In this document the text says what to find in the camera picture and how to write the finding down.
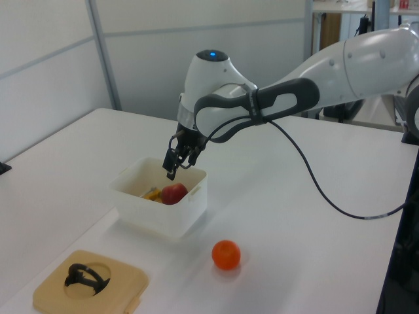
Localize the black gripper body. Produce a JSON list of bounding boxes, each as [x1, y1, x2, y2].
[[171, 125, 207, 155]]

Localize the red toy apple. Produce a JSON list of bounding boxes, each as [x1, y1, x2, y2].
[[160, 183, 189, 206]]

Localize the yellow toy in container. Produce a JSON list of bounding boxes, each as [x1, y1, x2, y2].
[[139, 186, 164, 204]]

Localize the white plastic container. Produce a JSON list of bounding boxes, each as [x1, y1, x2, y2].
[[107, 156, 208, 243]]

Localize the orange toy fruit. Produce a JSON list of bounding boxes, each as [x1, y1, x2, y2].
[[211, 239, 242, 271]]

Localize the beige container lid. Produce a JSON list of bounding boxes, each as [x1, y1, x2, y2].
[[32, 249, 150, 314]]

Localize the black electronic box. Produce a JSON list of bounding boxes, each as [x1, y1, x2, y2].
[[322, 99, 365, 124]]

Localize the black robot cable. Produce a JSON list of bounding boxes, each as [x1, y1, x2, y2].
[[168, 114, 409, 221]]

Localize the black lid handle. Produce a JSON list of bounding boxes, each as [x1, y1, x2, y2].
[[64, 262, 112, 296]]

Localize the dark vertical frame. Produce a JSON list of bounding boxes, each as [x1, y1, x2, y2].
[[375, 183, 419, 314]]

